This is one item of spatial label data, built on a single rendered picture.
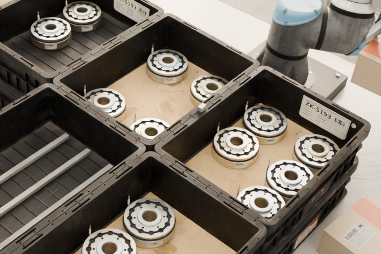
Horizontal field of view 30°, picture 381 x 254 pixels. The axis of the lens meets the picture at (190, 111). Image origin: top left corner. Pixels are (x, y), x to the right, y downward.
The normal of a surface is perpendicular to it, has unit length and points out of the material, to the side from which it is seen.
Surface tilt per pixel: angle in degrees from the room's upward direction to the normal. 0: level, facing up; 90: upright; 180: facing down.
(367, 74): 90
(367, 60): 90
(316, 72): 4
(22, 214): 0
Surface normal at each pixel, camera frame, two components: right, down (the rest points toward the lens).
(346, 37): -0.07, 0.40
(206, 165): 0.09, -0.74
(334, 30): 0.00, 0.21
